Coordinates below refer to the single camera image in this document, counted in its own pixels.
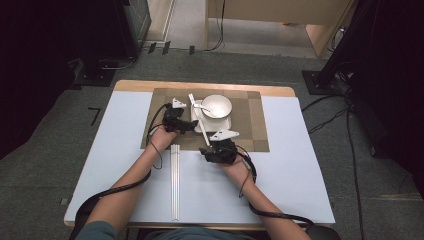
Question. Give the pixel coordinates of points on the wooden table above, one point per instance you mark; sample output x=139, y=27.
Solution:
x=133, y=86

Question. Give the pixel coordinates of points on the row of white chopsticks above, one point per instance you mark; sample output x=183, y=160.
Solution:
x=175, y=186

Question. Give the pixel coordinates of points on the person's right hand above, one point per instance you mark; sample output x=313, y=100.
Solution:
x=240, y=170

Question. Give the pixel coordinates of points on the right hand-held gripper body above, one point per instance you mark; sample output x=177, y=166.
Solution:
x=225, y=150

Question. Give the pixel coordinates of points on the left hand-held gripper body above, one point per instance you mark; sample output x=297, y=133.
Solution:
x=172, y=120

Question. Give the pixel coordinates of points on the white plastic chopstick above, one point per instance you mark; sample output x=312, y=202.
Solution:
x=203, y=133
x=206, y=133

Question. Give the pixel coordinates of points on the white square plate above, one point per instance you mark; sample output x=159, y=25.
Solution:
x=218, y=126

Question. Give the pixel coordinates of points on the black metal stand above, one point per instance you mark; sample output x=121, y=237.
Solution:
x=328, y=80

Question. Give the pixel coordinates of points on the black rounded pad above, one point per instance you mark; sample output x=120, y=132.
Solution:
x=325, y=233

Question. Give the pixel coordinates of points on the dark cabinet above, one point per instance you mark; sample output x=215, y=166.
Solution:
x=133, y=23

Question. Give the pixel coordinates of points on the white bowl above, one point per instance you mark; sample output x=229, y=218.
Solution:
x=218, y=106

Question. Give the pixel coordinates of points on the dark curtain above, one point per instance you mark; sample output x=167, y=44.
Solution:
x=393, y=83
x=30, y=66

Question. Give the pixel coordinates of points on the brown woven placemat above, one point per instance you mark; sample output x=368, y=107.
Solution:
x=253, y=126

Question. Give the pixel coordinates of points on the black tape strip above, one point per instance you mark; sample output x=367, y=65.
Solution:
x=166, y=48
x=152, y=47

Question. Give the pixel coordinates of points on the black stand base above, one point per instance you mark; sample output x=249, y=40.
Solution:
x=95, y=75

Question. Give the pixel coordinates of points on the person's left hand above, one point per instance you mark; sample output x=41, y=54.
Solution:
x=161, y=140

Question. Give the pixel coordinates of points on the person's teal shirt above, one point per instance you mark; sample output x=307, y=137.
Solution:
x=200, y=235

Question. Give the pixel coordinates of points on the pale blue table sheet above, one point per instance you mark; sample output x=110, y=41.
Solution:
x=216, y=200

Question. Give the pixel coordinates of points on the light wooden desk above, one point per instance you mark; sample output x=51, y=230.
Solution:
x=283, y=11

